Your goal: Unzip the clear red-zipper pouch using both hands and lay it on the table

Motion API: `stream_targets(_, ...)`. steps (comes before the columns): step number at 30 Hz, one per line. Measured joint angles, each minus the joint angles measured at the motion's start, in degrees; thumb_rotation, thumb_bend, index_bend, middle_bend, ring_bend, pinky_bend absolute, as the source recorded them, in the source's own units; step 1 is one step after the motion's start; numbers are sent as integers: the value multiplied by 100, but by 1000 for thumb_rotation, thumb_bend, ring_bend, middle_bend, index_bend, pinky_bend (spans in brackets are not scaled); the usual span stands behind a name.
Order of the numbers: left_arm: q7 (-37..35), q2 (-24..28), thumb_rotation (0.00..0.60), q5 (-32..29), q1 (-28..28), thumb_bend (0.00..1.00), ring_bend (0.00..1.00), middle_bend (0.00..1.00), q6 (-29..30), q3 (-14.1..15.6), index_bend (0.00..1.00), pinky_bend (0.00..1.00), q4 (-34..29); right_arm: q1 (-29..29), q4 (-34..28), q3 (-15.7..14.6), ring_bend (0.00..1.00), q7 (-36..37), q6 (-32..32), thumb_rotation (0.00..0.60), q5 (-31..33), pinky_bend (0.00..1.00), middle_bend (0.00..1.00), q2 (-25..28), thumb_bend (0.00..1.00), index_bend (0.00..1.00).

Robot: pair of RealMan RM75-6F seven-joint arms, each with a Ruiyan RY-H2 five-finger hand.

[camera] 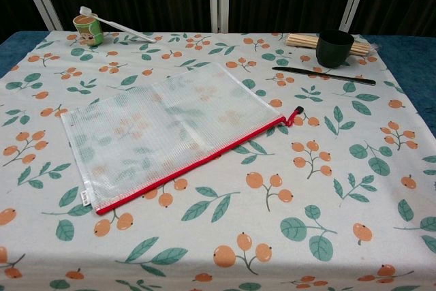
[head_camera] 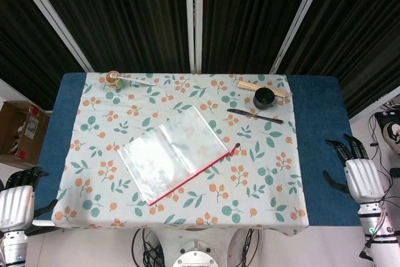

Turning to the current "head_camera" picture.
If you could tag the white metal frame post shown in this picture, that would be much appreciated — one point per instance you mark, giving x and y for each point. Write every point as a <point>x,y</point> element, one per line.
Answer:
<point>300,20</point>
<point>56,20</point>
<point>194,17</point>

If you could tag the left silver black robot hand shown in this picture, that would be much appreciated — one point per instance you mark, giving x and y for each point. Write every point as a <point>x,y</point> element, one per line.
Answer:
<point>15,207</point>

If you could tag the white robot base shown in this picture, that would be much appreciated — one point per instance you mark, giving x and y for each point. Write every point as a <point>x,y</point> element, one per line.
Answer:
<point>193,256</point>

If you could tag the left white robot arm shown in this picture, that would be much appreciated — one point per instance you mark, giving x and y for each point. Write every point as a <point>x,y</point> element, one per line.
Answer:
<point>14,248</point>

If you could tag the white mesh bag red zipper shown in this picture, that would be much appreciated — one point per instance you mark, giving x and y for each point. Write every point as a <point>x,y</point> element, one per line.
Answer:
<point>172,154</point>

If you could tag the green cartoon paper cup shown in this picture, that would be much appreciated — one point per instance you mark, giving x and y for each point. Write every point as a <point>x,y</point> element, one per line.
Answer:
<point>114,82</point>

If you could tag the floral print tablecloth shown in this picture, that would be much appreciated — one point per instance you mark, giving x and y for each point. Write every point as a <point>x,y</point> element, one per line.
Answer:
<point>250,179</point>

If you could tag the bundle of wooden sticks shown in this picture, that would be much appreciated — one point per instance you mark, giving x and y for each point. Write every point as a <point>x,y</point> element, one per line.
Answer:
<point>247,85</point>

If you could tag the black and white sneaker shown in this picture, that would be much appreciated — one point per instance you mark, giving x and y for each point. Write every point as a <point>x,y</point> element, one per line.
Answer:
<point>393,135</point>

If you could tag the white plastic spoon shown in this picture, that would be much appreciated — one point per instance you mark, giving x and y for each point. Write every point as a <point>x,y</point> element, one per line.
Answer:
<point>137,80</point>

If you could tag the black plastic cup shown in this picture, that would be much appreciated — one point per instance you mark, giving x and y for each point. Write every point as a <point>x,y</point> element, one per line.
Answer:
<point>264,99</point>

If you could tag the black pleated curtain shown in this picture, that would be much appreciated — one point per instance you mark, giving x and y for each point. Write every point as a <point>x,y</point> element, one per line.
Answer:
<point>131,13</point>

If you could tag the black table knife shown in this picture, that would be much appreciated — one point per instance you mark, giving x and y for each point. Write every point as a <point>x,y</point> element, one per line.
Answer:
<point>253,114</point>

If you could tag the brown cardboard box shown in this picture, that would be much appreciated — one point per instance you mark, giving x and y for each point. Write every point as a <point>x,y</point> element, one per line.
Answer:
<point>22,132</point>

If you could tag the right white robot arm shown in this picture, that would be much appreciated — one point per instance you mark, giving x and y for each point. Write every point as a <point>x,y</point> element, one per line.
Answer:
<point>379,245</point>

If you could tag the blue table cover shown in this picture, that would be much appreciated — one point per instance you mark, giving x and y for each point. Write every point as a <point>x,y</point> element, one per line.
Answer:
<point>325,117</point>

